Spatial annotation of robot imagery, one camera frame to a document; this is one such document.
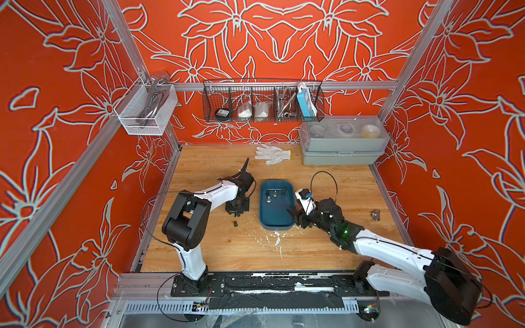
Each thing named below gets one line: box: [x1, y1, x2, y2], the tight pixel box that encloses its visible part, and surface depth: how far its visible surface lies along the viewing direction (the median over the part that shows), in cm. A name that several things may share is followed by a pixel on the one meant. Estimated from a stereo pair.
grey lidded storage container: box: [299, 115, 390, 166], surface depth 103 cm
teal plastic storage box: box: [259, 179, 296, 231], surface depth 97 cm
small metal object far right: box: [370, 209, 381, 222], surface depth 92 cm
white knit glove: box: [254, 143, 292, 166], surface depth 116 cm
